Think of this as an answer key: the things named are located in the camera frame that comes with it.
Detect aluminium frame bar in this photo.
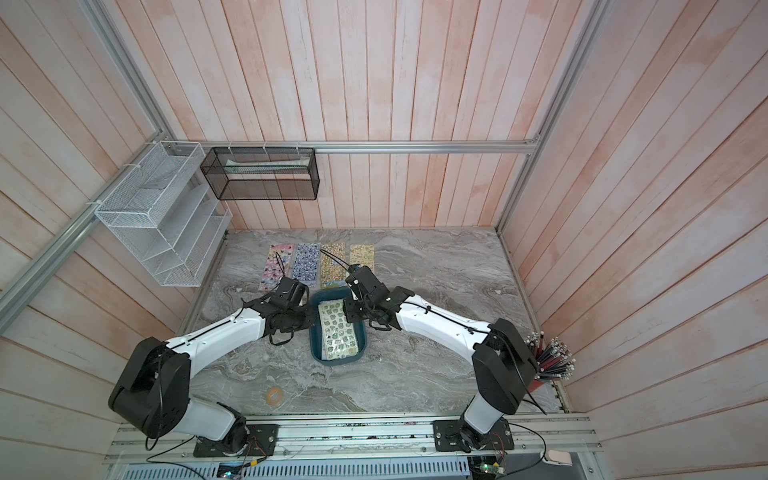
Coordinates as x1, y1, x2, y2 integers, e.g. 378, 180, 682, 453
196, 140, 537, 154

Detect teal plastic storage box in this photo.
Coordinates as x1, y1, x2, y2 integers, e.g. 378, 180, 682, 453
309, 287, 367, 366

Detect green panda sticker sheet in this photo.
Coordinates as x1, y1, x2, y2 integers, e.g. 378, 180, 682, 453
349, 244, 375, 271

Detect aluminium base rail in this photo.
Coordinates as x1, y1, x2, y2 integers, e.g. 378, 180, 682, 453
103, 413, 604, 465

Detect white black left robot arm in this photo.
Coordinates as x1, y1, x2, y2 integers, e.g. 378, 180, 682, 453
108, 277, 312, 456

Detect blue penguin sticker sheet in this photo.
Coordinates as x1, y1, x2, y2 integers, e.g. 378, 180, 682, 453
292, 243, 321, 287

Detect pink sticker sheet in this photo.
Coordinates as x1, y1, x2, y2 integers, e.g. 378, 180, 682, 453
259, 244, 296, 293

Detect white wire mesh shelf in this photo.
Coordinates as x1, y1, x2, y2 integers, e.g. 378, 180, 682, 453
96, 141, 232, 288

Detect red cup of pencils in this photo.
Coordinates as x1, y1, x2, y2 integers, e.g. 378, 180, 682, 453
525, 331, 575, 391

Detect yellow animal sticker sheet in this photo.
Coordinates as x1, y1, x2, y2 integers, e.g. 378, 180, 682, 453
320, 242, 347, 289

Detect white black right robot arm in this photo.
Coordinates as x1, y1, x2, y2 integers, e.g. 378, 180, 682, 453
344, 264, 539, 453

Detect white green sticker sheet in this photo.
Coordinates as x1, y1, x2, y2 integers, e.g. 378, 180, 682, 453
318, 299, 359, 361

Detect black wire mesh basket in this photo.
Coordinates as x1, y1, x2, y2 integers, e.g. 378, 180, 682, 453
201, 146, 320, 201

